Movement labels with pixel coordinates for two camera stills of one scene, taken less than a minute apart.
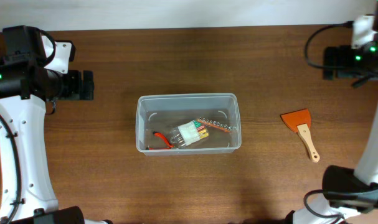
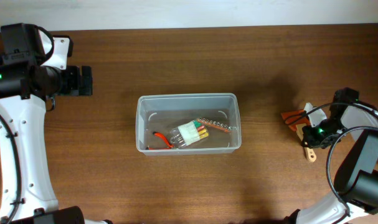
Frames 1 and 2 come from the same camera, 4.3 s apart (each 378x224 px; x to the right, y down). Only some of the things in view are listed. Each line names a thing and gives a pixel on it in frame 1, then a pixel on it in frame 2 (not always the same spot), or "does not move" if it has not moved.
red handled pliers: [170, 145] does not move
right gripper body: [345, 55] to [321, 135]
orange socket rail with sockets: [216, 124] does not move
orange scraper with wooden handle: [300, 121] does not move
